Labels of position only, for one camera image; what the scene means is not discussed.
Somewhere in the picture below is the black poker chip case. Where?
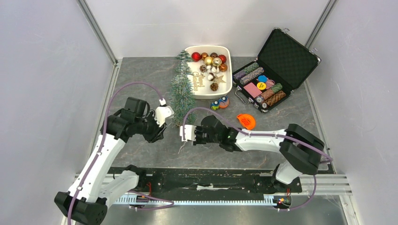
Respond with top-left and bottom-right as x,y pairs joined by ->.
232,28 -> 321,113

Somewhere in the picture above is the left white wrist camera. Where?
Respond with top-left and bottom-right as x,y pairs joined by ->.
154,106 -> 174,127

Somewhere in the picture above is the dark red bauble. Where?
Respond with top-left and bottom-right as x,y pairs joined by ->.
218,54 -> 227,63

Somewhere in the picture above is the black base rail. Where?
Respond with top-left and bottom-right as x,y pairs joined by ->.
107,167 -> 302,201

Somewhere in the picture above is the orange semicircle plastic piece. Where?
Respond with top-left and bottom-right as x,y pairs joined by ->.
237,114 -> 256,130

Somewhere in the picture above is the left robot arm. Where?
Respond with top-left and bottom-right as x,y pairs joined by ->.
54,97 -> 174,225

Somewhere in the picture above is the gold shiny bauble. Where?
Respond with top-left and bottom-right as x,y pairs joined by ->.
203,56 -> 213,66

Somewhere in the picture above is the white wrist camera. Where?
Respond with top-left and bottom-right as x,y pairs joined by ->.
179,125 -> 196,142
154,106 -> 174,127

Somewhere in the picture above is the orange round toy disc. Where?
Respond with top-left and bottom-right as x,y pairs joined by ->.
218,96 -> 230,108

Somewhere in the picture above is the gold merry christmas sign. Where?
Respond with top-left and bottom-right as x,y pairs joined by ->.
192,72 -> 205,91

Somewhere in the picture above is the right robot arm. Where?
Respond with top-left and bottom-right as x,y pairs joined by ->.
180,116 -> 324,193

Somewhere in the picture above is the yellow dealer chip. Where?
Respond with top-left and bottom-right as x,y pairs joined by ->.
256,82 -> 267,90

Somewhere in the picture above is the small frosted christmas tree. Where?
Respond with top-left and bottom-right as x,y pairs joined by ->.
169,50 -> 195,127

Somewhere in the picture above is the pink card deck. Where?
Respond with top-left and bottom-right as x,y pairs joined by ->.
244,82 -> 262,98

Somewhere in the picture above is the brown pine cone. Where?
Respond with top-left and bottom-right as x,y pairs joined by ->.
210,82 -> 219,91

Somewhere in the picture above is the silver gold bauble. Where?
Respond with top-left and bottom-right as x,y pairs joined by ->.
212,57 -> 222,68

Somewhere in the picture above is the white plastic tray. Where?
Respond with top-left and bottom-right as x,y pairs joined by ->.
185,45 -> 232,100

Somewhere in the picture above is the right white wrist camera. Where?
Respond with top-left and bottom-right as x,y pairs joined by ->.
179,125 -> 196,142

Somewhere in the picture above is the orange shiny bauble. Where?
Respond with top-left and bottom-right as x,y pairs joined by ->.
219,63 -> 228,72

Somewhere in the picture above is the gold star topper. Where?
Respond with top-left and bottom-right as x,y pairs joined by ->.
213,75 -> 226,84

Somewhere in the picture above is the red glitter bauble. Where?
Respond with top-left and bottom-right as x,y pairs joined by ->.
191,52 -> 202,62

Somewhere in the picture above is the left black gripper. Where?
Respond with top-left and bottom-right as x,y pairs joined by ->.
135,111 -> 168,143

